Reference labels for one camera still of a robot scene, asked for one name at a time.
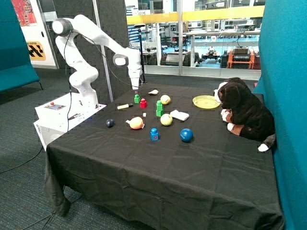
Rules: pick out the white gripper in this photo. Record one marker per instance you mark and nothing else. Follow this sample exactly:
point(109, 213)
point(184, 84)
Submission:
point(135, 75)

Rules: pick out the green block back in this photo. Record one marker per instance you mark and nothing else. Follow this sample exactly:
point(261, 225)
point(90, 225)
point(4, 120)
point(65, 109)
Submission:
point(136, 99)

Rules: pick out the green block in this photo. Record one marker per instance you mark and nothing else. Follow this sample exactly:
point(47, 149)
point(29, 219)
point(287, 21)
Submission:
point(159, 106)
point(159, 113)
point(136, 99)

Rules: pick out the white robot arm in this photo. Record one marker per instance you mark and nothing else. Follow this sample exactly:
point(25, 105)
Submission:
point(85, 74)

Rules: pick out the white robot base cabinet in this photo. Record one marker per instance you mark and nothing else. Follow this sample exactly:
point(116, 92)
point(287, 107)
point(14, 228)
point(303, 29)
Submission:
point(62, 114)

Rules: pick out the red block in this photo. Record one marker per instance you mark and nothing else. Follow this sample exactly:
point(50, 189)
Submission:
point(143, 103)

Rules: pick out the yellow black marker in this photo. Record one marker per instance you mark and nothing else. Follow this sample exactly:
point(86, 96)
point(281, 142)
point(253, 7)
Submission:
point(124, 106)

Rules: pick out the beige small shell object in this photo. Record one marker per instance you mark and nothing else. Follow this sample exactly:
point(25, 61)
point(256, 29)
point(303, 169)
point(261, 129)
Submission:
point(153, 92)

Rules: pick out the yellow tennis ball back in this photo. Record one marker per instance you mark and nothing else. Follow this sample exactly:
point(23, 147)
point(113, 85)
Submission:
point(165, 99)

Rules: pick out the yellow tennis ball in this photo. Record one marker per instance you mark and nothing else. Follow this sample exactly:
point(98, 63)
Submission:
point(166, 119)
point(165, 99)

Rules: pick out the orange plush fruit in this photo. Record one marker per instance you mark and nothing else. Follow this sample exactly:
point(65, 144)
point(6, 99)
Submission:
point(136, 123)

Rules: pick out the dark navy small ball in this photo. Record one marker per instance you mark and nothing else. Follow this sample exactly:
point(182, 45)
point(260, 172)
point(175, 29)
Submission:
point(110, 123)

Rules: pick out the yellow tennis ball front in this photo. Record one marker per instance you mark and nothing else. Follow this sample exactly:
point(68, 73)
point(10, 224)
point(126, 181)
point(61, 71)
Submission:
point(166, 119)

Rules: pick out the blue block with letter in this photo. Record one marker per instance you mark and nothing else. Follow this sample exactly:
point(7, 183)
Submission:
point(154, 134)

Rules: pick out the blue ball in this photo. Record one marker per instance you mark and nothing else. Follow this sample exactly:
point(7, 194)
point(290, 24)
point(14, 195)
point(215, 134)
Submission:
point(186, 135)

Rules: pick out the yellow plastic plate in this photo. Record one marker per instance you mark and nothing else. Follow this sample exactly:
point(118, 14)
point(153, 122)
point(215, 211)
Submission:
point(205, 102)

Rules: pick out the black tablecloth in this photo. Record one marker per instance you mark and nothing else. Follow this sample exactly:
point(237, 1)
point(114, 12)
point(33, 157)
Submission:
point(218, 181)

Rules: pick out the yellow black warning sign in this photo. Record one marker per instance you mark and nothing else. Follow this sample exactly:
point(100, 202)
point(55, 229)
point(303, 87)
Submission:
point(36, 51)

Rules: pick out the orange black equipment rack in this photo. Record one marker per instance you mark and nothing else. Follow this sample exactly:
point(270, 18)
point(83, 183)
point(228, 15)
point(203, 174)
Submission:
point(241, 58)

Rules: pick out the brown plush dog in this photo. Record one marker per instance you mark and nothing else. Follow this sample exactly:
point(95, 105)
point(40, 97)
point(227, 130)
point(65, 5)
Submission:
point(245, 114)

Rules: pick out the teal sofa left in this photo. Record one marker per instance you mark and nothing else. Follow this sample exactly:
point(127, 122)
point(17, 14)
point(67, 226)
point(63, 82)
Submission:
point(16, 69)

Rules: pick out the red poster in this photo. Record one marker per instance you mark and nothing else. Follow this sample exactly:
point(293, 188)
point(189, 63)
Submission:
point(24, 12)

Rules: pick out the teal partition right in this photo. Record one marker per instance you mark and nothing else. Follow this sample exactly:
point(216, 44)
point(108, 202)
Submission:
point(283, 82)

